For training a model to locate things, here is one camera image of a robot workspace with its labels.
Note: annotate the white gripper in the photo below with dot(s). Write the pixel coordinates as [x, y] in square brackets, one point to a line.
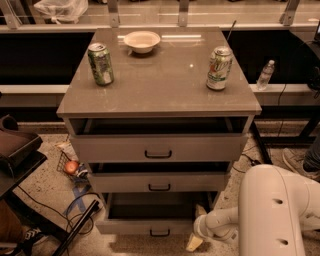
[201, 225]

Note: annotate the grey bottom drawer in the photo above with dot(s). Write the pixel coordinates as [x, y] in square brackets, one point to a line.
[158, 214]

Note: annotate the grey drawer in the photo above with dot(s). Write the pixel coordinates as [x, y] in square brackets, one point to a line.
[106, 140]
[158, 214]
[159, 177]

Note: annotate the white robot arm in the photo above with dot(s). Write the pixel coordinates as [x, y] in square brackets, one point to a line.
[275, 206]

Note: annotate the grey middle drawer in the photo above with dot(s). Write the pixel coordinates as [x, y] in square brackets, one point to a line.
[159, 177]

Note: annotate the grey top drawer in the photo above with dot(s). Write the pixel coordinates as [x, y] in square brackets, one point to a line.
[106, 140]

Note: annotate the grey drawer cabinet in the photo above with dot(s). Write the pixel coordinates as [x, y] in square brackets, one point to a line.
[169, 82]

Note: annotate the black power adapter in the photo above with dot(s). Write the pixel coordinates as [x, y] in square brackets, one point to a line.
[255, 162]

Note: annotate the black metal stand leg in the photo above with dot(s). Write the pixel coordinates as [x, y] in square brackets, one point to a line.
[93, 207]

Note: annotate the grey sneaker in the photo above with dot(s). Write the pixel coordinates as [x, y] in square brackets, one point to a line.
[294, 162]

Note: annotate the red apple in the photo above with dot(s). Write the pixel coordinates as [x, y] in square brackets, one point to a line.
[71, 167]

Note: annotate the clear plastic water bottle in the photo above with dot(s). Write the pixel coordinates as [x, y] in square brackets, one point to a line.
[265, 75]

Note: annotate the black patterned shoe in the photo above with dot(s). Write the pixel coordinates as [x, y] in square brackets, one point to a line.
[33, 236]

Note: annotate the white 7up can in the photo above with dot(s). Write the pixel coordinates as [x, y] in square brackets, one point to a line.
[219, 68]

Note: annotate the white ceramic bowl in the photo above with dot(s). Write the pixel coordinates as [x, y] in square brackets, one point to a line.
[142, 42]

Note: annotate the dark brown tray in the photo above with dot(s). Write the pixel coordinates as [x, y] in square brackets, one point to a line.
[15, 144]

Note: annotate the green soda can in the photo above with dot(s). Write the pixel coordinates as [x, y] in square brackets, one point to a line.
[100, 62]

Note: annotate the clear plastic bag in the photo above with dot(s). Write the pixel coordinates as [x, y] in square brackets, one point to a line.
[62, 11]

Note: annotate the wire basket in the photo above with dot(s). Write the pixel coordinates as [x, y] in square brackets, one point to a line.
[80, 177]

